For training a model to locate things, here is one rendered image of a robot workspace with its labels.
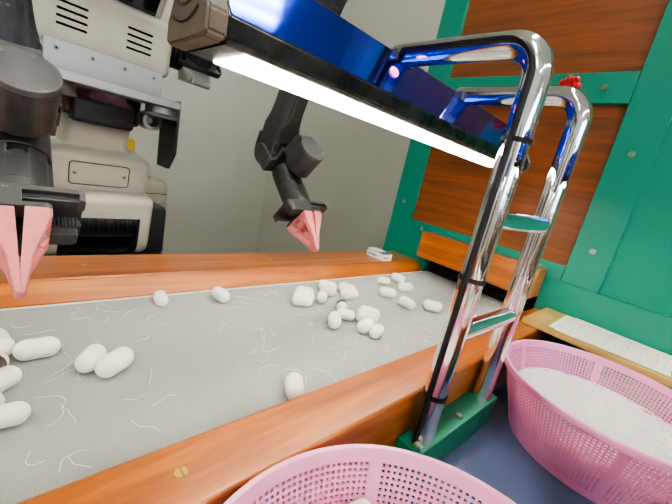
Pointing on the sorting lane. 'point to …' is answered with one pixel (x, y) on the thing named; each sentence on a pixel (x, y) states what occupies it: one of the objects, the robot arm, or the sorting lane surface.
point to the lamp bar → (332, 63)
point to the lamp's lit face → (343, 104)
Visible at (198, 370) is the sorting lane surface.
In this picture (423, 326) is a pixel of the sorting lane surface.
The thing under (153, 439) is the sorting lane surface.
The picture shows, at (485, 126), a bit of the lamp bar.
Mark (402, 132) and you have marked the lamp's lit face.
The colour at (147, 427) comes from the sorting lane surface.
